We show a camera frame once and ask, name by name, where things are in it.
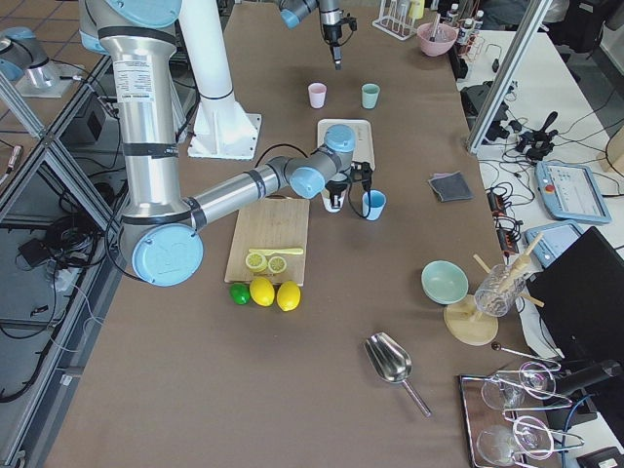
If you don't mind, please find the green bowl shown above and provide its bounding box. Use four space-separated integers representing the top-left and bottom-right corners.
421 260 469 305

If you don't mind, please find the yellow plastic knife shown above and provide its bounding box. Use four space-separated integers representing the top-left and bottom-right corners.
249 247 304 255

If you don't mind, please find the metal scoop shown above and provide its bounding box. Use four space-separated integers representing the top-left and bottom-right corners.
365 331 432 417

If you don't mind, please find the blue cup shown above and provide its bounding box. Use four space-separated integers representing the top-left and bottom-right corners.
362 189 387 221

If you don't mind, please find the wooden cutting board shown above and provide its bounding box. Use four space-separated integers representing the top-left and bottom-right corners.
224 198 310 287

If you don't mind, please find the white wire cup rack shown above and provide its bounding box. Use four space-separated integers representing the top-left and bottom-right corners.
371 0 419 41

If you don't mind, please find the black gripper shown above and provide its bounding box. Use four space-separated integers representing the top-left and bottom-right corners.
325 162 373 209
323 13 357 70

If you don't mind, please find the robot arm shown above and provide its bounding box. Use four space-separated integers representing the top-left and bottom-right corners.
79 1 356 287
277 0 358 70

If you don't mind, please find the aluminium frame post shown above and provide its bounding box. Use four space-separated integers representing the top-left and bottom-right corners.
466 0 552 156

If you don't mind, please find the clear glass on stand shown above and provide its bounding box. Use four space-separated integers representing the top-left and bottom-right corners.
474 264 526 317

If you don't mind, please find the metal tube in bowl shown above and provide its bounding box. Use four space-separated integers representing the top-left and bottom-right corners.
428 14 441 42

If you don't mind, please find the grey folded cloth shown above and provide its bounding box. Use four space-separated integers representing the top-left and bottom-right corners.
428 172 474 203

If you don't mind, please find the wine glass rack tray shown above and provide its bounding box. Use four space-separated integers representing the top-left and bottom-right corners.
458 361 584 467

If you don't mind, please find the green cup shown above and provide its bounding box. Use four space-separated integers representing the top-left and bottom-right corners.
361 83 380 110

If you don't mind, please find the wooden cup tree stand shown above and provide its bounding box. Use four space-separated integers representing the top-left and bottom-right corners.
444 233 544 346

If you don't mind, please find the cream rabbit tray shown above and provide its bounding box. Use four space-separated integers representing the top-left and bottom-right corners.
317 118 375 170

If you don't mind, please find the cream yellow cup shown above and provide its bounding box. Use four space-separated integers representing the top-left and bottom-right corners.
321 188 346 213

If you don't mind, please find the pink bowl with ice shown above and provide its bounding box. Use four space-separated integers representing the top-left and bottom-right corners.
416 22 458 57

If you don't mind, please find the blue teach pendant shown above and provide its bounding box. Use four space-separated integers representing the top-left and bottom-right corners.
525 219 584 268
535 161 612 224

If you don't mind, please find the yellow cup on rack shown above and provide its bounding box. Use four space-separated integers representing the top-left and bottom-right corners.
409 0 425 20

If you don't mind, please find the green lime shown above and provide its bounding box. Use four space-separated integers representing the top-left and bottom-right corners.
229 283 252 305

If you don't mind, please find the pink cup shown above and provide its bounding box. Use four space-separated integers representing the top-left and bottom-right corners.
307 82 328 109

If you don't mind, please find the lemon half slice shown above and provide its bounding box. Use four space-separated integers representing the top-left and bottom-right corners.
267 255 288 275
245 253 268 273

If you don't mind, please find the whole yellow lemon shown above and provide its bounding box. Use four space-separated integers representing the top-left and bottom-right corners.
277 281 301 312
249 277 275 307

